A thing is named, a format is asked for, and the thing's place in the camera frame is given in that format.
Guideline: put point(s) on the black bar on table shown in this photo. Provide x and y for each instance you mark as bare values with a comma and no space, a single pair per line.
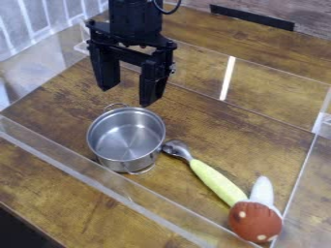
261,19

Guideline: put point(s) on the clear acrylic triangle stand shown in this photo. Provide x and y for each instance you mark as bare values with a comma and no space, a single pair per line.
82,46

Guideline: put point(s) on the clear acrylic front barrier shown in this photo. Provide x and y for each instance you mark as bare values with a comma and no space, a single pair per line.
87,206

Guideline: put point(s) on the brown plush mushroom toy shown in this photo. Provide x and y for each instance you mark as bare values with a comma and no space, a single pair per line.
255,219

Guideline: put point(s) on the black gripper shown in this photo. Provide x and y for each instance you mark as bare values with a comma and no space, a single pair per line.
147,50

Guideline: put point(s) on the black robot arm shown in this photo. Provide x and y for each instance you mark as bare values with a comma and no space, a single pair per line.
135,17

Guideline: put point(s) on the stainless steel pot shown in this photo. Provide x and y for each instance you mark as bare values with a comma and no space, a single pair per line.
126,137

